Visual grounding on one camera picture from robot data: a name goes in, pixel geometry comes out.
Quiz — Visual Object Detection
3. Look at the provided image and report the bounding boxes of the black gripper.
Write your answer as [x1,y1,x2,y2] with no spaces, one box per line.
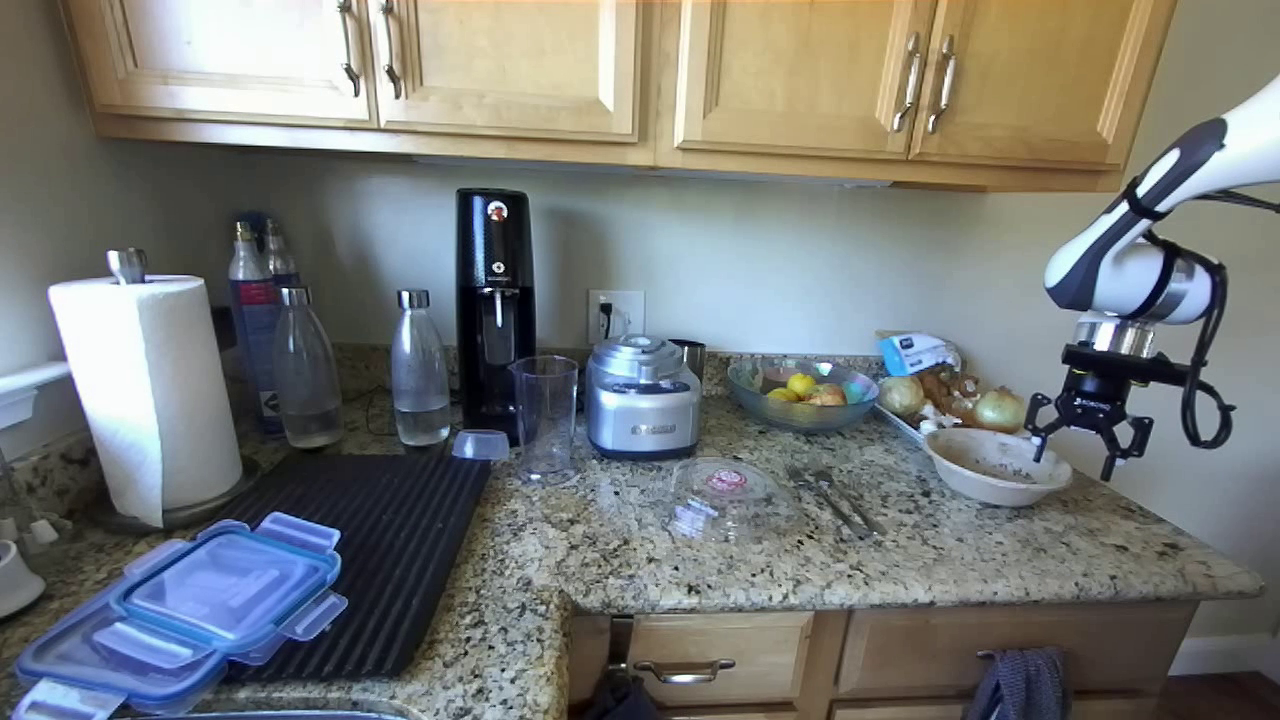
[1022,344,1188,476]

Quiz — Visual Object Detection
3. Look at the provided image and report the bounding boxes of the white ceramic top bowl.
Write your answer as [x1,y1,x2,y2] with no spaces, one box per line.
[923,430,1073,509]

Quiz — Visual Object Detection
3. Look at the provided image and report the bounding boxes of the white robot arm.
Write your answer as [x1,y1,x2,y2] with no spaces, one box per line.
[1022,75,1280,476]

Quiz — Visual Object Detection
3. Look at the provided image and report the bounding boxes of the glass fruit bowl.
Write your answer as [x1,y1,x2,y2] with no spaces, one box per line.
[723,357,879,431]

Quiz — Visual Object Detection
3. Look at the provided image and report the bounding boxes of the large yellow onion front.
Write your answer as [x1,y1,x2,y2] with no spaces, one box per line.
[973,388,1022,431]

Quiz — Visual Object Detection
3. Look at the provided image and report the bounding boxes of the white rectangular tray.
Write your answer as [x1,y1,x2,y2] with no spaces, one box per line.
[874,406,1032,450]

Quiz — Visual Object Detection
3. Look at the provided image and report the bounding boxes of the brown onion back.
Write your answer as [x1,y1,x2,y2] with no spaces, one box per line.
[879,377,928,422]

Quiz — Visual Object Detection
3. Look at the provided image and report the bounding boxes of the blue white food package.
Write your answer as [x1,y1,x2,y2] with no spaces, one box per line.
[874,332,958,377]

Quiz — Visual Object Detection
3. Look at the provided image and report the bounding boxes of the blue grey hanging towel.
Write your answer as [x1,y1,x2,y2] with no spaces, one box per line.
[962,648,1073,720]

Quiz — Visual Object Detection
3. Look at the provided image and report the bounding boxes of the wooden upper cabinets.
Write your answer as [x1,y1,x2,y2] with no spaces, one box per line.
[54,0,1176,188]

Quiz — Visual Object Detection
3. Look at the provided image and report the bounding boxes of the clear plastic lid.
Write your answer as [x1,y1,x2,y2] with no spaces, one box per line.
[667,459,770,540]

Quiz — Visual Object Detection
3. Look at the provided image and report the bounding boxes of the silver food processor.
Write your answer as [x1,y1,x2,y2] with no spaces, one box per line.
[588,336,700,455]

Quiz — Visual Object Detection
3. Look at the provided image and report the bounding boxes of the clear measuring cup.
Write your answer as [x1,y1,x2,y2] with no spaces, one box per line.
[510,357,580,485]

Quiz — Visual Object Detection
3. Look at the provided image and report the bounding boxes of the black soda maker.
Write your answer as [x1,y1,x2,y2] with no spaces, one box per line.
[457,188,537,431]

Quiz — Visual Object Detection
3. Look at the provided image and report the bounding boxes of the clear glass bottle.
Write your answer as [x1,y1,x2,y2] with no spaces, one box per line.
[392,290,452,450]

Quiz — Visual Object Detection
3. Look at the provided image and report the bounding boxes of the black drying mat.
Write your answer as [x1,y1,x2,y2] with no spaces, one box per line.
[228,454,491,683]

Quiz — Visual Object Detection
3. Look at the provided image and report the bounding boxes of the clear glass carafe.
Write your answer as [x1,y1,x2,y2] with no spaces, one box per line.
[275,284,339,454]

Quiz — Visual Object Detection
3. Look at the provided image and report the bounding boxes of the dark tinted bottle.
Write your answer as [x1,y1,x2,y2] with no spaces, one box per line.
[228,214,301,431]

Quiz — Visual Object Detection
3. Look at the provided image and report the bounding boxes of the paper towel roll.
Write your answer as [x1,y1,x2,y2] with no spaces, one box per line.
[48,247,242,527]

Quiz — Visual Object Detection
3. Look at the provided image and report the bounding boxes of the blue lidded plastic container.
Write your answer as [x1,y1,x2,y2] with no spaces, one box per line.
[10,514,346,720]

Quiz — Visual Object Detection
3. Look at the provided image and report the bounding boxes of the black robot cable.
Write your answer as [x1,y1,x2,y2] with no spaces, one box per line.
[1144,184,1280,454]

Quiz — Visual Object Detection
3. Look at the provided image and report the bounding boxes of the white wall outlet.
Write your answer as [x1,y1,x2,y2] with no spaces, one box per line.
[588,290,642,344]

